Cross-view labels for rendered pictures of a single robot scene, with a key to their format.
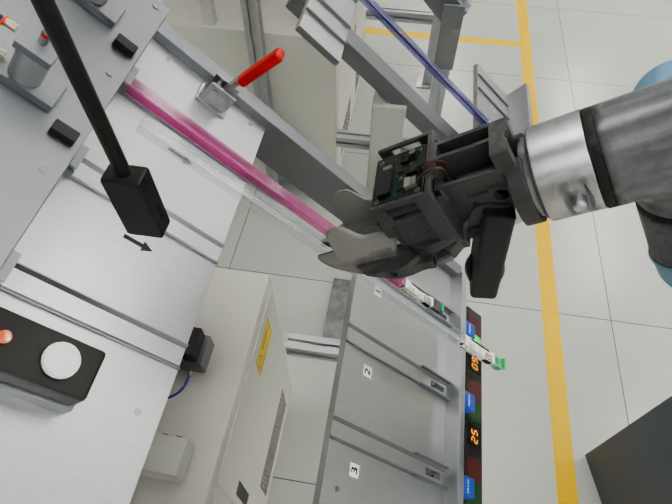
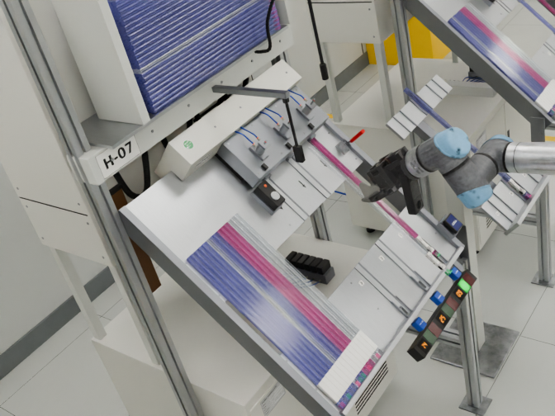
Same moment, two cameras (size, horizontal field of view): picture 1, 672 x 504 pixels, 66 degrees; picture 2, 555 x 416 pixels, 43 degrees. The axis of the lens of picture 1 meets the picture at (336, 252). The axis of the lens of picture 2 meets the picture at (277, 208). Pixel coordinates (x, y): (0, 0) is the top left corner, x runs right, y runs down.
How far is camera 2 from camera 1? 147 cm
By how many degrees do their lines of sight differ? 34
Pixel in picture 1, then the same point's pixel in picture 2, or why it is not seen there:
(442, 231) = (387, 181)
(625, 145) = (421, 150)
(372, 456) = (372, 283)
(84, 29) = (301, 120)
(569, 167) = (411, 157)
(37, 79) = (285, 131)
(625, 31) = not seen: outside the picture
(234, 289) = (353, 255)
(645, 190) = (429, 163)
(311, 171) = not seen: hidden behind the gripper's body
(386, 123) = not seen: hidden behind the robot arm
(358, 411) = (371, 267)
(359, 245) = (369, 190)
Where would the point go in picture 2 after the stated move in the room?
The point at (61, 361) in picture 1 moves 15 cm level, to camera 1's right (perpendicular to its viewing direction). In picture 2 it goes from (275, 195) to (328, 199)
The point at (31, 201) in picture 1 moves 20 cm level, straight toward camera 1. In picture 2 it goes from (277, 159) to (298, 193)
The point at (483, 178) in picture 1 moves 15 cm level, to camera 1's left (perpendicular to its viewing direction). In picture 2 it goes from (396, 163) to (340, 160)
